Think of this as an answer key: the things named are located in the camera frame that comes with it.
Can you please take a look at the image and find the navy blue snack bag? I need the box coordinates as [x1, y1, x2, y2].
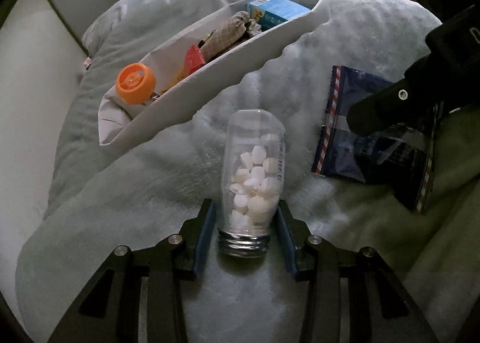
[311, 65, 439, 214]

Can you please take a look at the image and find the clear glass pill bottle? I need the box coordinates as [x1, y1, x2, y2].
[218, 110, 285, 258]

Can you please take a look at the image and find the plaid cloth pouch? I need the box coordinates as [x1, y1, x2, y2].
[199, 11, 262, 62]

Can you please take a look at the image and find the orange snack packet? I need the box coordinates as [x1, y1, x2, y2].
[161, 66, 188, 94]

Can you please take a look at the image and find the clear bottle orange cap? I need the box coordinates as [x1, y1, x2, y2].
[115, 63, 159, 105]

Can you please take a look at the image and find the grey fabric organizer bin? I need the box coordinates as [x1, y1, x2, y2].
[97, 0, 329, 150]

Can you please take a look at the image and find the blue cartoon box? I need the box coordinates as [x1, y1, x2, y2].
[246, 0, 311, 31]

